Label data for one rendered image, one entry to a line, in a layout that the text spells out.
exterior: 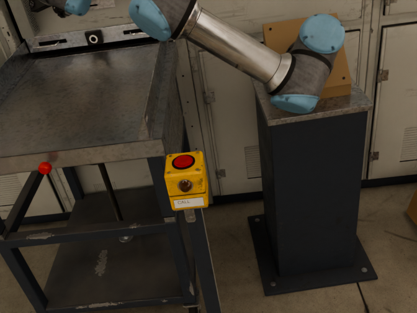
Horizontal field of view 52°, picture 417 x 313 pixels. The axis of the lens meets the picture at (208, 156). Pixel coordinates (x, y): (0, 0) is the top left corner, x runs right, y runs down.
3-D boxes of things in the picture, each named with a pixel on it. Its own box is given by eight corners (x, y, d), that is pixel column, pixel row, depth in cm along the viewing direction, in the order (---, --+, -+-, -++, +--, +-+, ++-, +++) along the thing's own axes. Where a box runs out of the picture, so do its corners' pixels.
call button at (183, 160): (193, 171, 89) (192, 164, 88) (174, 172, 90) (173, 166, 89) (193, 159, 93) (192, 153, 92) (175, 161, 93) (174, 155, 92)
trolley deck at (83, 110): (166, 156, 113) (162, 136, 109) (-59, 182, 117) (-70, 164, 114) (178, 55, 168) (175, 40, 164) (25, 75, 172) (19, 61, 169)
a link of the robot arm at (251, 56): (341, 67, 112) (154, -51, 96) (320, 118, 110) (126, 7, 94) (315, 75, 123) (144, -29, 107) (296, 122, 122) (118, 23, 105)
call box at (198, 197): (208, 208, 93) (201, 171, 87) (172, 212, 93) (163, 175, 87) (208, 184, 99) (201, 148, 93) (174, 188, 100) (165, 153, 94)
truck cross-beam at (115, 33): (164, 35, 167) (161, 19, 163) (30, 53, 170) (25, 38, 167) (165, 30, 171) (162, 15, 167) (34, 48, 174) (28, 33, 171)
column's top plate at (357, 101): (338, 67, 155) (338, 61, 154) (373, 110, 129) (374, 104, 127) (250, 81, 155) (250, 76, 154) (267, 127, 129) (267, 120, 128)
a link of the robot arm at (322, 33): (341, 40, 123) (355, 17, 110) (324, 81, 121) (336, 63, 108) (302, 25, 124) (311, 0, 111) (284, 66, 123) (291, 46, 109)
